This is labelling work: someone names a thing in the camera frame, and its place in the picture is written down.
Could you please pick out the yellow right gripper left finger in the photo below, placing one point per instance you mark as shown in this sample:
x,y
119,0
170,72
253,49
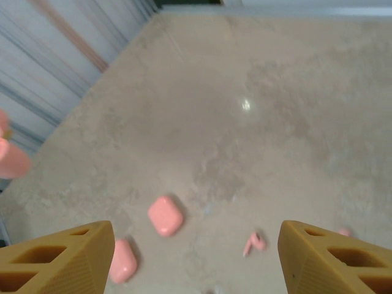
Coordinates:
x,y
76,269

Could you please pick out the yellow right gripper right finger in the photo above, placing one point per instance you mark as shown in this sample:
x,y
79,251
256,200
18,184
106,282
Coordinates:
x,y
312,269

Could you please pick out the aluminium cross frame bar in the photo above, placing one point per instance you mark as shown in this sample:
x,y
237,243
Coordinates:
x,y
306,10

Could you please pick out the pink earbud charging case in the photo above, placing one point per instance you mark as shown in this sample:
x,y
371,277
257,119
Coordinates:
x,y
12,159
165,216
124,261

